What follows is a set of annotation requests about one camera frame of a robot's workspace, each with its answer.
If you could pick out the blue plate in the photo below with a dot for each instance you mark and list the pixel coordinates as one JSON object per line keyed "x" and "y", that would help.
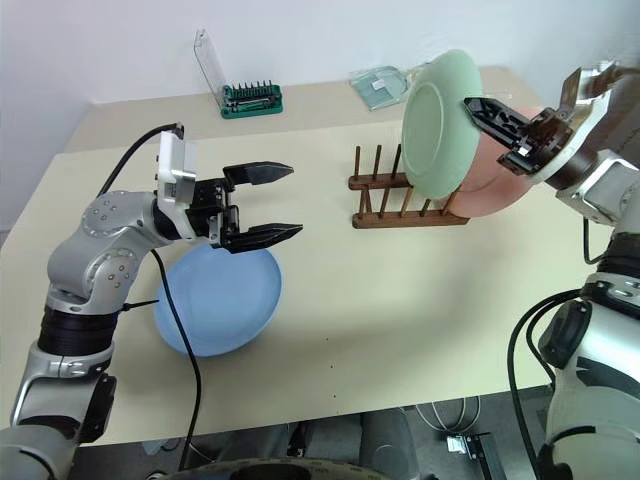
{"x": 225, "y": 305}

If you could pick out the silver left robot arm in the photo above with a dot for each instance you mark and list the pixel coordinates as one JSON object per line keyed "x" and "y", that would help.
{"x": 115, "y": 215}

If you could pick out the red plate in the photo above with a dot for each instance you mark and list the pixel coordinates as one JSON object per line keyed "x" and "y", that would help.
{"x": 490, "y": 190}

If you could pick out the clear plastic case lid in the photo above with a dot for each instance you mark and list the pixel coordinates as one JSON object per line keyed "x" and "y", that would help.
{"x": 210, "y": 65}

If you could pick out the green screwdriver bit case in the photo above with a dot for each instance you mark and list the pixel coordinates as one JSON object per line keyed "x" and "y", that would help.
{"x": 252, "y": 107}

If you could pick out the green plate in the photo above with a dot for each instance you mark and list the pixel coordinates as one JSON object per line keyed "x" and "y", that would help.
{"x": 430, "y": 135}

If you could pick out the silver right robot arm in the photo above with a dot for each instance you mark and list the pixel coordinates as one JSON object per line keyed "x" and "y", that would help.
{"x": 600, "y": 360}

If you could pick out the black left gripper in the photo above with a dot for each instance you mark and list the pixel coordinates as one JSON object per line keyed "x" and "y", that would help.
{"x": 205, "y": 200}

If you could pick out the brown wooden dish rack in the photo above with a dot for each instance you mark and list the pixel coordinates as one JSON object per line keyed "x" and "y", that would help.
{"x": 400, "y": 217}

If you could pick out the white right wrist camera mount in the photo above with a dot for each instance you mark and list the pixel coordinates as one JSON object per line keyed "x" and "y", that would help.
{"x": 590, "y": 95}

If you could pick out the black metal bracket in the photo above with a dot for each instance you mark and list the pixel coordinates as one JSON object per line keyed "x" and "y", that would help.
{"x": 480, "y": 450}

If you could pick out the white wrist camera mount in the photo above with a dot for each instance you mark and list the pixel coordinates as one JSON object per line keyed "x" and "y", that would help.
{"x": 590, "y": 95}
{"x": 175, "y": 170}

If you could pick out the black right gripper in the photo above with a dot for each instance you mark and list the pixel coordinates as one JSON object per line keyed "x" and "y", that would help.
{"x": 542, "y": 140}

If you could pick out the clear plastic package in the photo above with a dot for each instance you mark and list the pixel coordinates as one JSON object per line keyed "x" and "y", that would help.
{"x": 380, "y": 87}

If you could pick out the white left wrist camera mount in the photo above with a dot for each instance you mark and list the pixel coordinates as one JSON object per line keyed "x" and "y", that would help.
{"x": 175, "y": 170}

